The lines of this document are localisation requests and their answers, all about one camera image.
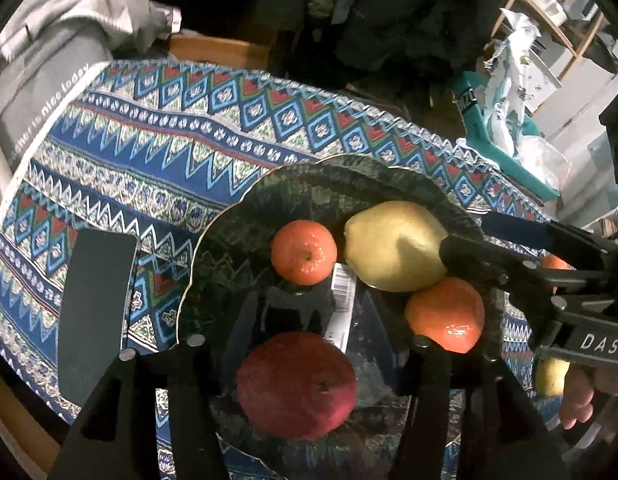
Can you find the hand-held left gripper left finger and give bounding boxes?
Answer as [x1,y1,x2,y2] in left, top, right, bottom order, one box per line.
[46,287,262,480]

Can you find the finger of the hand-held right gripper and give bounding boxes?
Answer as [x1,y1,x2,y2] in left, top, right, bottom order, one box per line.
[482,211,618,268]
[439,234,607,308]

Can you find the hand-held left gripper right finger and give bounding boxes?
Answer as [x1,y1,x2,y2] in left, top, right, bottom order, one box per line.
[359,287,565,480]

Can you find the small orange tangerine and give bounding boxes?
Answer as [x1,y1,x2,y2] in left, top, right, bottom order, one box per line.
[540,254,572,273]
[270,220,338,286]

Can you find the yellow pear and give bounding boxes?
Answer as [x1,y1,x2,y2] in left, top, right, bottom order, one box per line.
[534,357,571,397]
[343,200,450,293]

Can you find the red apple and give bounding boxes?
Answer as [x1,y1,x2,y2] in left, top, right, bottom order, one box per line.
[236,331,358,442]

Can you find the dark green glass plate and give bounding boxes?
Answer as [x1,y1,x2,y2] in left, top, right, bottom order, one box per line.
[176,154,505,480]

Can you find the person's right hand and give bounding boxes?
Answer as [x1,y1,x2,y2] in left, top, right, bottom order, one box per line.
[559,360,618,431]

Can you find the white plastic bags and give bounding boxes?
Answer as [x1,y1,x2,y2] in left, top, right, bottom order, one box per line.
[514,135,572,191]

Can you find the teal plastic crate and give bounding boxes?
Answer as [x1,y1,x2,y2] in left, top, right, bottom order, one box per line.
[451,71,560,201]

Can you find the black phone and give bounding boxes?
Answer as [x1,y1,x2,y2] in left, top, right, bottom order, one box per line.
[56,229,138,407]

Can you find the white barcode label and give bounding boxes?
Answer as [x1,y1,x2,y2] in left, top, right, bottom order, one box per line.
[325,264,357,353]

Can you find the white lattice basket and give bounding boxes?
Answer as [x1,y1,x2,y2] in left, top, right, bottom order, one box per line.
[522,50,562,113]

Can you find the wooden shelf rack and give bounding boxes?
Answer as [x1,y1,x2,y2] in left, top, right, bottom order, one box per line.
[492,0,618,81]

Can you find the black hooded coat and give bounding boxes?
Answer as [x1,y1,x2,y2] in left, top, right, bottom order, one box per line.
[334,0,510,96]

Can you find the patterned blue tablecloth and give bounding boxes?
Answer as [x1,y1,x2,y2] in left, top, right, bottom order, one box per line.
[0,59,552,480]

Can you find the black jacket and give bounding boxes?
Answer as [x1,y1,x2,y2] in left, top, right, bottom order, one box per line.
[254,0,320,61]

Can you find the wooden drawer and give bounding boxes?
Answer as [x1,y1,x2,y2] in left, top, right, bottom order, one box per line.
[166,35,275,73]

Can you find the grey garment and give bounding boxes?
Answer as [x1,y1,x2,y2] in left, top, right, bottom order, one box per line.
[99,0,182,56]

